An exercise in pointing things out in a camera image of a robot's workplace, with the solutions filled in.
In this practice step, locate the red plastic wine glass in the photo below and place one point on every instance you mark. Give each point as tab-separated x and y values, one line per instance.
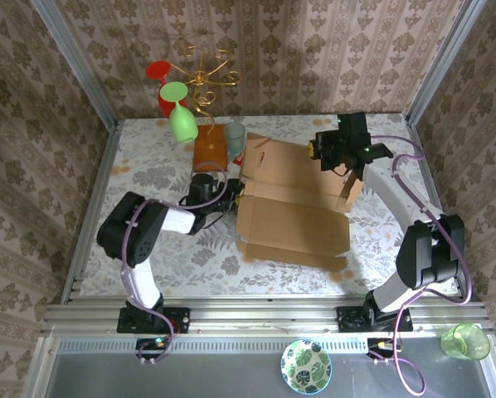
157	69

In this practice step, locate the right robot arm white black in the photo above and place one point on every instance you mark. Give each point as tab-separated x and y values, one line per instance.
397	199

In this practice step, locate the green plastic wine glass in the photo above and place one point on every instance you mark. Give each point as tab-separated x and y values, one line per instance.
183	122

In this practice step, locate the floral tablecloth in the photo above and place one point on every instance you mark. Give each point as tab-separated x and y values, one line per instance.
273	282

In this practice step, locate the brown cardboard paper box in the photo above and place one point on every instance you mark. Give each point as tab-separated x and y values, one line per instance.
289	215

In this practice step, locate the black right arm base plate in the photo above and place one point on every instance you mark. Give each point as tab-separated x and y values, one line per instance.
347	319

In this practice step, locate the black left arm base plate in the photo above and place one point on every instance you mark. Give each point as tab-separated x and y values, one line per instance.
181	320

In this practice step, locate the small black connector box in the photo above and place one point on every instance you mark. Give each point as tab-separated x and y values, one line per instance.
146	344
376	345

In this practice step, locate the aluminium frame post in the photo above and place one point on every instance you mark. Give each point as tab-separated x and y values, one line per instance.
443	62
74	62

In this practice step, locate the grey metal shelf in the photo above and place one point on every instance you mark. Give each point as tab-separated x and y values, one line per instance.
210	377

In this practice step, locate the aluminium frame cross rail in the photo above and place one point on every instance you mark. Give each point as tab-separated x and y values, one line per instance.
252	317

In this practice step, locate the translucent grey plastic cup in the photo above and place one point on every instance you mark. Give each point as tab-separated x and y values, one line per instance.
235	137

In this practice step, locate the red snack packet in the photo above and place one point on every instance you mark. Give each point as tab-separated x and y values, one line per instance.
239	159

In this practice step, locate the green transparent plastic cup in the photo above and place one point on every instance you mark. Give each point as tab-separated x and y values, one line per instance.
465	341

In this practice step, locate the leaf pattern bowl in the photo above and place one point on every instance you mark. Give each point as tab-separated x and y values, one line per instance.
306	367

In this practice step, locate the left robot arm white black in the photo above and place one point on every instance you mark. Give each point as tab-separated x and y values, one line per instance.
136	278

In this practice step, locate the aluminium frame side rail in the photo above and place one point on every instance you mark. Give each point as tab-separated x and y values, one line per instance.
428	174
88	215

